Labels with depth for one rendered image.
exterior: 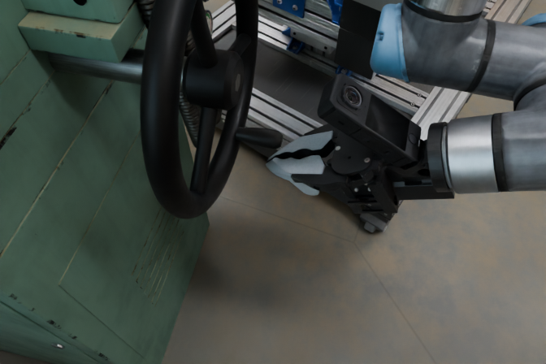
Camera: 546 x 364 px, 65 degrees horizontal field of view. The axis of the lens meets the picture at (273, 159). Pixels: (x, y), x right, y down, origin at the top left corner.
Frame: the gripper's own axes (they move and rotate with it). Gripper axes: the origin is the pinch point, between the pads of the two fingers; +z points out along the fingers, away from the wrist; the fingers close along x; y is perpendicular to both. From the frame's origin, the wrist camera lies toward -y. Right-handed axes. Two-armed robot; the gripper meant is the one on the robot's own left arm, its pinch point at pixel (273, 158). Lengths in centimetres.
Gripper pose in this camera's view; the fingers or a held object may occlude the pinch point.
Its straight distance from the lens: 52.6
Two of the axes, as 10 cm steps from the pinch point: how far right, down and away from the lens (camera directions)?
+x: 2.7, -8.0, 5.4
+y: 4.7, 6.0, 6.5
